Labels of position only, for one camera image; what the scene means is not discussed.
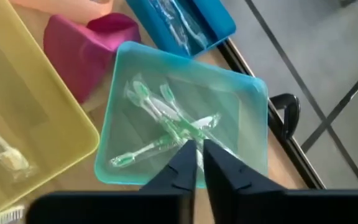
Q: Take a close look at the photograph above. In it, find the blue opaque plastic bin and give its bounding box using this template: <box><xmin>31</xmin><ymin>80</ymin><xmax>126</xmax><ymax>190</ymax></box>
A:
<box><xmin>126</xmin><ymin>0</ymin><xmax>237</xmax><ymax>59</ymax></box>

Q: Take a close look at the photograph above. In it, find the pink plastic bin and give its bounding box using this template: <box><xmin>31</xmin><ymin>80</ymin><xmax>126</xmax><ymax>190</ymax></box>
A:
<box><xmin>43</xmin><ymin>12</ymin><xmax>142</xmax><ymax>105</ymax></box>

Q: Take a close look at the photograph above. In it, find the yellow translucent plastic bin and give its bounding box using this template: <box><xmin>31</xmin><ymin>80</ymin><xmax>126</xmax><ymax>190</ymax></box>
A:
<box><xmin>0</xmin><ymin>0</ymin><xmax>101</xmax><ymax>215</ymax></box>

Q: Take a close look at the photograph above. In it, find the black table clamp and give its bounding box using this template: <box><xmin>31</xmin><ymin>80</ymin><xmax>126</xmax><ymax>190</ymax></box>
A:
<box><xmin>268</xmin><ymin>93</ymin><xmax>301</xmax><ymax>142</ymax></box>

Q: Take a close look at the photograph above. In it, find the green translucent plastic bin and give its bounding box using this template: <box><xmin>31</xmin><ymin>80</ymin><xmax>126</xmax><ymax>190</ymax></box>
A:
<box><xmin>94</xmin><ymin>40</ymin><xmax>269</xmax><ymax>189</ymax></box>

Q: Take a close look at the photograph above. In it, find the orange translucent plastic bin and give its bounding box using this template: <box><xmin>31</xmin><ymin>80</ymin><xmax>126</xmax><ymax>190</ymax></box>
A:
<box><xmin>7</xmin><ymin>0</ymin><xmax>115</xmax><ymax>24</ymax></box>

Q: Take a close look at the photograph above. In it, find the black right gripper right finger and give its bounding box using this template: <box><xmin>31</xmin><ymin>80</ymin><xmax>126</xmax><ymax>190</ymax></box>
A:
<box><xmin>202</xmin><ymin>138</ymin><xmax>358</xmax><ymax>224</ymax></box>

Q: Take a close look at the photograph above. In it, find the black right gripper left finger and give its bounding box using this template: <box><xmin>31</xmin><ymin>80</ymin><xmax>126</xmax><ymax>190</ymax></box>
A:
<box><xmin>26</xmin><ymin>139</ymin><xmax>198</xmax><ymax>224</ymax></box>

